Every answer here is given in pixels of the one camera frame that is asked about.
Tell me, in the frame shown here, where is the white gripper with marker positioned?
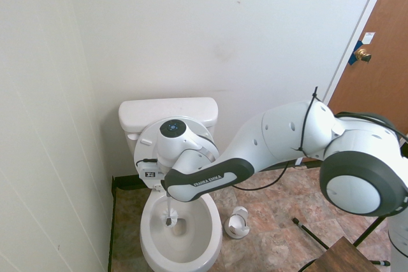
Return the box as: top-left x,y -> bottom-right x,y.
136,160 -> 167,180

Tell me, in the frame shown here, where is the white toilet brush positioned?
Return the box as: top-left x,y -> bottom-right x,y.
160,193 -> 180,229

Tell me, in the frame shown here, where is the white toilet bowl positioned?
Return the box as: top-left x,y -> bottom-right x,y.
139,185 -> 223,272

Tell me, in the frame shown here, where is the white toilet brush holder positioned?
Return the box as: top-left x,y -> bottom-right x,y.
223,206 -> 251,240

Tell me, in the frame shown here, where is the white tank lid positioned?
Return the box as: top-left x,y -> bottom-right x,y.
118,97 -> 220,129

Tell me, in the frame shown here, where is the black tripod stand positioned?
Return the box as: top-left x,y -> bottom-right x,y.
292,215 -> 391,268

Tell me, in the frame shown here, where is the dark wooden table top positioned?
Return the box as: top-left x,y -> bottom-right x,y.
310,236 -> 381,272

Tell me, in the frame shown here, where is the blue tape strip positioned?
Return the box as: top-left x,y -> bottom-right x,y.
347,39 -> 366,66

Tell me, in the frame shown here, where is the brass door knob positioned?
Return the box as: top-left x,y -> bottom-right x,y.
354,48 -> 373,64

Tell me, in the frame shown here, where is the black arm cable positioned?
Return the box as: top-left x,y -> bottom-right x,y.
231,111 -> 408,191

